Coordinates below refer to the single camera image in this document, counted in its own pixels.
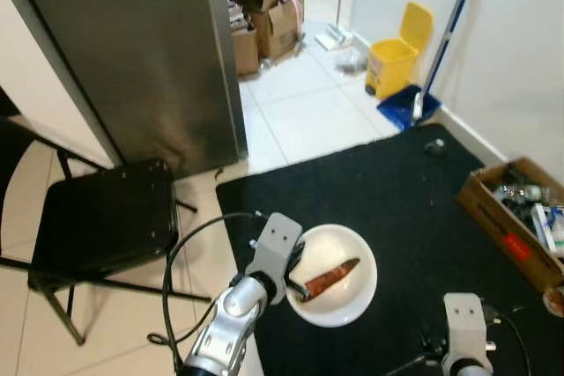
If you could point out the small brown cardboard box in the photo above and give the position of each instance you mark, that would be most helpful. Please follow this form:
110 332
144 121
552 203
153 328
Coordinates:
245 52

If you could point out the open cardboard box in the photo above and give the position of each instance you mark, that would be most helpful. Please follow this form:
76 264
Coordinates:
493 217

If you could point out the blue dustpan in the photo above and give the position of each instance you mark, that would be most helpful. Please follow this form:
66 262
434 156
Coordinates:
401 107

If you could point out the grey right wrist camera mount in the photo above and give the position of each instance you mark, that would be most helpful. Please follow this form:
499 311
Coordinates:
464 323

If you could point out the yellow waste bin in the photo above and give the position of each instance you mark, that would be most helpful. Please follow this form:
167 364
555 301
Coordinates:
392 63

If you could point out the large brown cardboard box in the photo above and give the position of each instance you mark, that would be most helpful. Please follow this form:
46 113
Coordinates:
278 33

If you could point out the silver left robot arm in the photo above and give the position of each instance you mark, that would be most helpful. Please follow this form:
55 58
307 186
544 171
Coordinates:
225 323

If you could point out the white blue packet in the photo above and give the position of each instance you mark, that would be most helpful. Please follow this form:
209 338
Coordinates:
548 228

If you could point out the clear plastic bag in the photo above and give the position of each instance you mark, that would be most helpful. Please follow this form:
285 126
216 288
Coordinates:
352 61

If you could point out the black floor mat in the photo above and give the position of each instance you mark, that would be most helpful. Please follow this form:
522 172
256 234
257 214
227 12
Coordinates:
414 209

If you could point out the white oval bowl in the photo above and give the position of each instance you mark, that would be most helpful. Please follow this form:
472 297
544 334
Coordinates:
344 305

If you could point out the steel grey refrigerator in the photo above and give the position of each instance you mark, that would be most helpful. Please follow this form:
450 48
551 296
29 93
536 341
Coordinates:
132 41

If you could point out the black folding chair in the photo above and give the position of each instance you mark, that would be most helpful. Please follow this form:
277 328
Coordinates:
106 217

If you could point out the roasted sweet potato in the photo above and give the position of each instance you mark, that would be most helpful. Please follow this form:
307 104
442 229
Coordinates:
333 277

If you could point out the person's sandalled foot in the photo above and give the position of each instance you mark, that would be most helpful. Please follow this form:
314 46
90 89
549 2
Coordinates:
555 301

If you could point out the clear empty bottle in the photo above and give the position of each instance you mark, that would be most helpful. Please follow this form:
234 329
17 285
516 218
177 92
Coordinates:
515 192

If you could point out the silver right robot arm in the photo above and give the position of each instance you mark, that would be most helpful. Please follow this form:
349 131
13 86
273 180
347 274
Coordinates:
467 371

